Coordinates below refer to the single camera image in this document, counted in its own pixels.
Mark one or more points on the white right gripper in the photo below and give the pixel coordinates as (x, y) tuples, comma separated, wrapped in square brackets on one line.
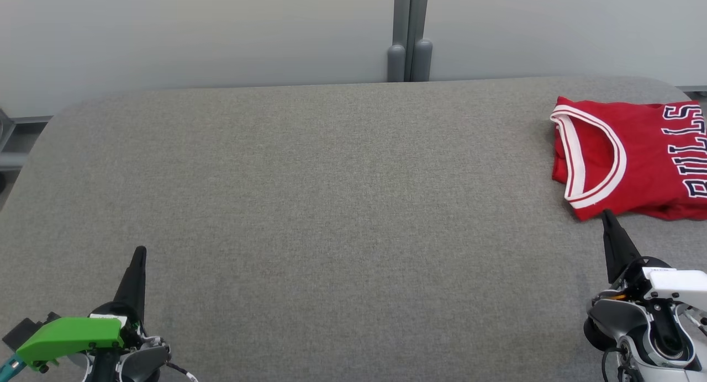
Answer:
[(679, 288)]

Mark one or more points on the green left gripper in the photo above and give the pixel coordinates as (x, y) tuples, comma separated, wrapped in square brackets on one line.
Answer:
[(72, 335)]

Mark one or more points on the red basketball jersey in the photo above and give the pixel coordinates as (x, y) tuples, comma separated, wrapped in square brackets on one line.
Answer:
[(646, 155)]

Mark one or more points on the grey metal partition base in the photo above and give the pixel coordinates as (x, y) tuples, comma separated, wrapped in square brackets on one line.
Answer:
[(16, 120)]

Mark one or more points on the grey fabric sofa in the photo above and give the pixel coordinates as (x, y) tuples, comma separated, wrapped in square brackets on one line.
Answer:
[(331, 216)]

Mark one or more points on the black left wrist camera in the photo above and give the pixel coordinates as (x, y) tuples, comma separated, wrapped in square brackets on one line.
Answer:
[(22, 329)]

